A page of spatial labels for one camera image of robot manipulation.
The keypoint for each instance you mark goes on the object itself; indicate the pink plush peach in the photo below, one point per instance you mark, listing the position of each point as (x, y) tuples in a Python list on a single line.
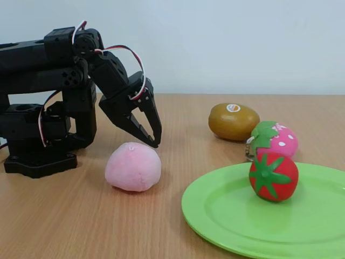
[(133, 168)]

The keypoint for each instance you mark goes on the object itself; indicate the green plastic plate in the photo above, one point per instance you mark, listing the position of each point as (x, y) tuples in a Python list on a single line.
[(237, 215)]

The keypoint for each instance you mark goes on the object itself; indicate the pink plush strawberry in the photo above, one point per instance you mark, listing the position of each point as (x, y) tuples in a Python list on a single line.
[(283, 140)]

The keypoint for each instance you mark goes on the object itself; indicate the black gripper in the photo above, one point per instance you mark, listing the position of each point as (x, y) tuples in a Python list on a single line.
[(124, 108)]

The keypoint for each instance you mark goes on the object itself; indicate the black robot arm with base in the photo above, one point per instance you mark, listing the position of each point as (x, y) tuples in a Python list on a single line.
[(27, 54)]

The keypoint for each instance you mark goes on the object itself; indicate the red toy tomato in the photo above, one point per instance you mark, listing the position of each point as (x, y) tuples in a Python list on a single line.
[(280, 183)]

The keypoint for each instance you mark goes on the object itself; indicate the brown toy kiwi with sticker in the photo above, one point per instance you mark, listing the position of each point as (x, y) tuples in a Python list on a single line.
[(233, 124)]

